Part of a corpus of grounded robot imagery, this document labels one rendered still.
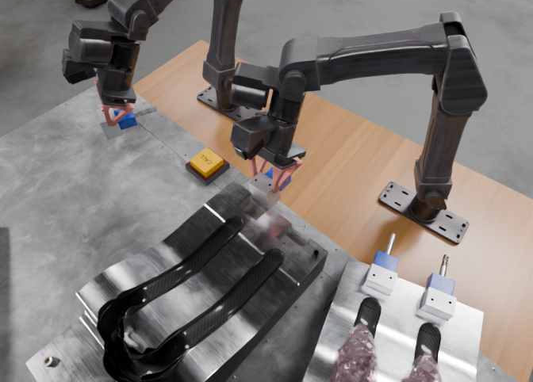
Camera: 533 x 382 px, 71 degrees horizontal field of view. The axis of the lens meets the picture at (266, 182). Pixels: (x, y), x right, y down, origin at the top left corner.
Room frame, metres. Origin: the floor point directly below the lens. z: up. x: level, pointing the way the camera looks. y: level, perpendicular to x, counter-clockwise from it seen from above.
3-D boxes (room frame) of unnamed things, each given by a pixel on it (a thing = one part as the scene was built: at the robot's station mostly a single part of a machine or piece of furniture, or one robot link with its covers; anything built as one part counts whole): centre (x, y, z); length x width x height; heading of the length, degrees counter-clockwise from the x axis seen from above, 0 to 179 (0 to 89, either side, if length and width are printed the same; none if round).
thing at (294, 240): (0.35, -0.05, 0.87); 0.05 x 0.05 x 0.04; 47
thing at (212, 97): (0.83, 0.11, 0.84); 0.20 x 0.07 x 0.08; 53
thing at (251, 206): (0.42, 0.03, 0.87); 0.05 x 0.05 x 0.04; 47
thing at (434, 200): (0.46, -0.36, 0.90); 0.09 x 0.06 x 0.06; 172
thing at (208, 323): (0.23, 0.13, 0.92); 0.35 x 0.16 x 0.09; 137
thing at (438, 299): (0.27, -0.34, 0.86); 0.13 x 0.05 x 0.05; 155
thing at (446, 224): (0.47, -0.37, 0.84); 0.20 x 0.07 x 0.08; 53
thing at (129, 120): (0.66, 0.33, 0.92); 0.13 x 0.05 x 0.05; 115
